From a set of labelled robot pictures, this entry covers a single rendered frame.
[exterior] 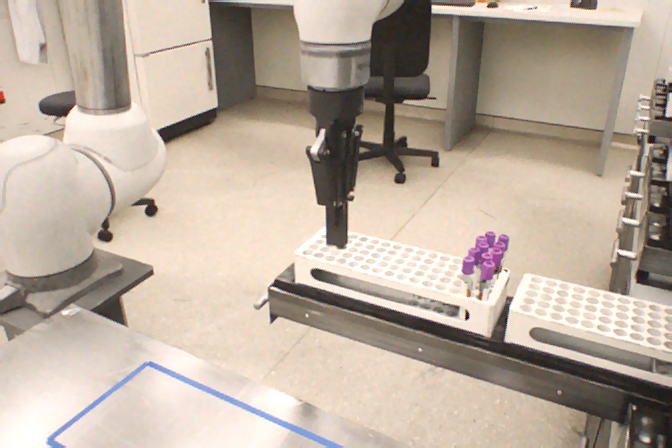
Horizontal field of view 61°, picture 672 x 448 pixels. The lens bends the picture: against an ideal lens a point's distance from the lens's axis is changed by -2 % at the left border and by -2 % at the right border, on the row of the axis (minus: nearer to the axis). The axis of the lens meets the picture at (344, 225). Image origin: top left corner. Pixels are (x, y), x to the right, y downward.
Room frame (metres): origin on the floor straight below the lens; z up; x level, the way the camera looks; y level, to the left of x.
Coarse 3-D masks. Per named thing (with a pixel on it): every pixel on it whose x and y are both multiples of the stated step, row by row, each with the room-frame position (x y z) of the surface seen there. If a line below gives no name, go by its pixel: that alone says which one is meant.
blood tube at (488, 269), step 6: (486, 264) 0.61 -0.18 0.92; (492, 264) 0.61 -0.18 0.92; (486, 270) 0.61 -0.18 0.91; (492, 270) 0.61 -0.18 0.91; (486, 276) 0.61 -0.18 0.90; (492, 276) 0.61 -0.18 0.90; (486, 282) 0.61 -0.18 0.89; (480, 288) 0.61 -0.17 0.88; (486, 288) 0.61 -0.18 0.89; (480, 294) 0.61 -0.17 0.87; (486, 294) 0.61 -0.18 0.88; (480, 300) 0.61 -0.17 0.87; (486, 300) 0.61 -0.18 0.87
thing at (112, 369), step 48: (48, 336) 0.59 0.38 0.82; (96, 336) 0.59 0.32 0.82; (144, 336) 0.59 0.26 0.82; (0, 384) 0.50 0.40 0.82; (48, 384) 0.50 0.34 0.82; (96, 384) 0.50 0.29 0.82; (144, 384) 0.51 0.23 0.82; (192, 384) 0.51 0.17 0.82; (240, 384) 0.51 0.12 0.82; (0, 432) 0.43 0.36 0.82; (48, 432) 0.43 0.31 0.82; (96, 432) 0.43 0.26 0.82; (144, 432) 0.43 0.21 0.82; (192, 432) 0.43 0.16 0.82; (240, 432) 0.43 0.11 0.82; (288, 432) 0.43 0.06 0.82; (336, 432) 0.43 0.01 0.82
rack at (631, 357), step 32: (544, 288) 0.64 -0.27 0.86; (576, 288) 0.64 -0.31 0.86; (512, 320) 0.59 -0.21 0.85; (544, 320) 0.57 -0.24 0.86; (576, 320) 0.57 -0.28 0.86; (608, 320) 0.57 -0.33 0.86; (640, 320) 0.57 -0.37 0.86; (576, 352) 0.55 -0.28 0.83; (608, 352) 0.58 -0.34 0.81; (640, 352) 0.52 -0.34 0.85
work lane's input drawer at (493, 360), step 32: (288, 288) 0.73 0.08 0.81; (320, 320) 0.69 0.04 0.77; (352, 320) 0.67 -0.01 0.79; (384, 320) 0.65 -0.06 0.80; (416, 320) 0.64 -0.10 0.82; (416, 352) 0.62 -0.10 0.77; (448, 352) 0.60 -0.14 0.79; (480, 352) 0.59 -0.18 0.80; (512, 352) 0.58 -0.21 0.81; (512, 384) 0.56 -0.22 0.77; (544, 384) 0.55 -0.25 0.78; (576, 384) 0.53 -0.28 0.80; (608, 384) 0.52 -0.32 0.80; (640, 384) 0.51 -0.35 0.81; (608, 416) 0.51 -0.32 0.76
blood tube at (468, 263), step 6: (468, 258) 0.63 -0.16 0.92; (462, 264) 0.62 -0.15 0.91; (468, 264) 0.62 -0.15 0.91; (474, 264) 0.62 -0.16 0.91; (462, 270) 0.62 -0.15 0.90; (468, 270) 0.62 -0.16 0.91; (462, 276) 0.62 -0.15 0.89; (468, 276) 0.62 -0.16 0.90; (462, 282) 0.62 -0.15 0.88; (468, 282) 0.62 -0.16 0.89; (462, 288) 0.62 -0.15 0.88; (468, 288) 0.62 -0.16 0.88; (462, 294) 0.62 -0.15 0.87; (468, 294) 0.62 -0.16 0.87; (462, 312) 0.62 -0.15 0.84; (468, 312) 0.62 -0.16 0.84; (462, 318) 0.62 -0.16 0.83; (468, 318) 0.62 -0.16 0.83
